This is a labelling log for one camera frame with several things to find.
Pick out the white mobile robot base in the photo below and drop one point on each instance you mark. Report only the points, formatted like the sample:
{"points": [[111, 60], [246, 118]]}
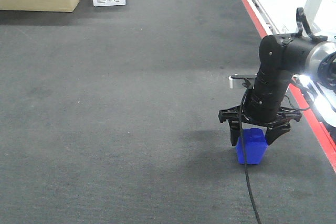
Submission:
{"points": [[320, 15]]}

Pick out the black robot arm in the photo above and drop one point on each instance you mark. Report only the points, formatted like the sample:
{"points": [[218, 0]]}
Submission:
{"points": [[281, 56]]}

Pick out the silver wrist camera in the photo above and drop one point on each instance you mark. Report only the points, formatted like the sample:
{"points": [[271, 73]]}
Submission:
{"points": [[239, 81]]}

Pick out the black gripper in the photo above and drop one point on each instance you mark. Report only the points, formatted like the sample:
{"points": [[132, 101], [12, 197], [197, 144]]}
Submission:
{"points": [[276, 127]]}

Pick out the blue plastic bottle-shaped part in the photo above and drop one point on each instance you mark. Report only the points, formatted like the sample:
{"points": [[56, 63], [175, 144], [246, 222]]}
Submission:
{"points": [[255, 145]]}

